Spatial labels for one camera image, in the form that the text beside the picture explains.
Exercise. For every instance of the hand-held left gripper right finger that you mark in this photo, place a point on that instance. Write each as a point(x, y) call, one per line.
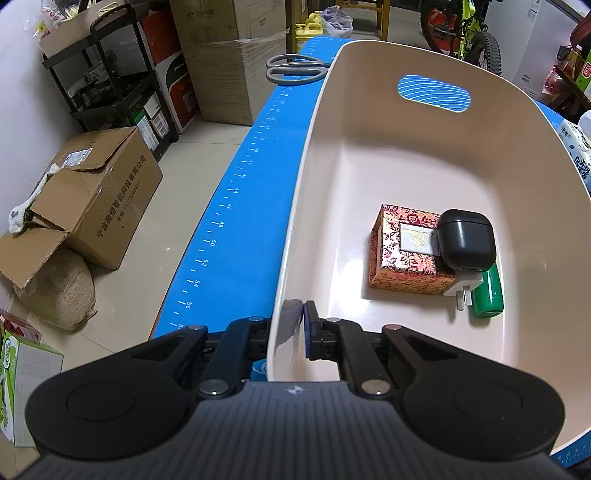
point(310, 332)

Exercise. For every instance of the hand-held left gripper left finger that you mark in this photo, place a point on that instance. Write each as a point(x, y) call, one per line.
point(251, 333)

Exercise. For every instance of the floral patterned box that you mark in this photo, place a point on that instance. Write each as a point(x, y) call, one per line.
point(401, 270)

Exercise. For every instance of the white charger plug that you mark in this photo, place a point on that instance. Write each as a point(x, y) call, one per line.
point(466, 286)

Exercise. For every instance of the black earbud case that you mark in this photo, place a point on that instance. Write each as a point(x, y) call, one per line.
point(466, 244)

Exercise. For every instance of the small green bottle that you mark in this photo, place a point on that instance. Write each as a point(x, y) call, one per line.
point(489, 295)

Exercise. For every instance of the pink plastic basket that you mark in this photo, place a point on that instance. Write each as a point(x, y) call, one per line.
point(415, 161)

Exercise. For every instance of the blue silicone mat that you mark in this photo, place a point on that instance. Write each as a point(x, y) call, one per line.
point(258, 184)

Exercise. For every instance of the burlap sack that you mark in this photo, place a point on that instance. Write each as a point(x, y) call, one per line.
point(60, 290)

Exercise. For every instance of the torn cardboard box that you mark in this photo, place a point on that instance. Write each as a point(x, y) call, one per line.
point(106, 198)

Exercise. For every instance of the green white box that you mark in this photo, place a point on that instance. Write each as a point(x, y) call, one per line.
point(32, 392)

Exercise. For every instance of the red white appliance box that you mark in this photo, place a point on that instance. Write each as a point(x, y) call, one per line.
point(178, 92)

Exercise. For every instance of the grey scissors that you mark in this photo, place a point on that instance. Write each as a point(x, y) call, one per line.
point(318, 70)

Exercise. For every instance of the large wrapped cardboard box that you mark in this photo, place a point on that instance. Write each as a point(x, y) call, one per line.
point(221, 60)

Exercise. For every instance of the black utility cart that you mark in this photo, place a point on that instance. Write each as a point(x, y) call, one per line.
point(115, 87)

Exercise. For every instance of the yellow jug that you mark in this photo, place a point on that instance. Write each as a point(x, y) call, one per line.
point(315, 19)
point(308, 39)

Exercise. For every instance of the clear plastic bag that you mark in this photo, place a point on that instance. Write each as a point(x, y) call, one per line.
point(337, 23)

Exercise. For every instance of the wooden chair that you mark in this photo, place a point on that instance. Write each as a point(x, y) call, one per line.
point(383, 18)

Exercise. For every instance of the white tissue box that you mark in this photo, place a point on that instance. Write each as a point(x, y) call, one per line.
point(579, 152)

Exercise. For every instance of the green black bicycle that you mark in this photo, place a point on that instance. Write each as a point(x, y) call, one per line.
point(471, 32)

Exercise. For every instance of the green printed carton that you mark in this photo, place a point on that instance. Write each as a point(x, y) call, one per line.
point(585, 74)

